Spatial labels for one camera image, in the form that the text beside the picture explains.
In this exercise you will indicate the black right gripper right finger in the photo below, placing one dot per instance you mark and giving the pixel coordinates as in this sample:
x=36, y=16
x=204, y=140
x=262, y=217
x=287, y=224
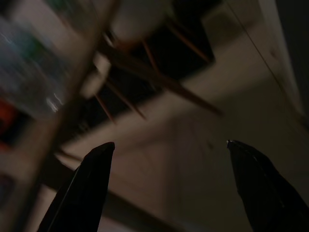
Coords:
x=265, y=193

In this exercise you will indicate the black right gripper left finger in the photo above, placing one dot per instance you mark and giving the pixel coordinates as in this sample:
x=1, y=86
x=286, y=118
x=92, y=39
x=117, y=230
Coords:
x=84, y=191

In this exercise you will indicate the white chair wooden legs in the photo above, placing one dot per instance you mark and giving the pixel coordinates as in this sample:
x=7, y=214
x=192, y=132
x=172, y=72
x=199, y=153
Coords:
x=96, y=70
x=140, y=21

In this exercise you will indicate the black floor rug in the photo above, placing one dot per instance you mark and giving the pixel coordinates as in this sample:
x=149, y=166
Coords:
x=183, y=48

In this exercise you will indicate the clear plastic bottle green label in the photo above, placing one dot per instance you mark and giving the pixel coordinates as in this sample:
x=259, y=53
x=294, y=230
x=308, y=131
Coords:
x=29, y=72

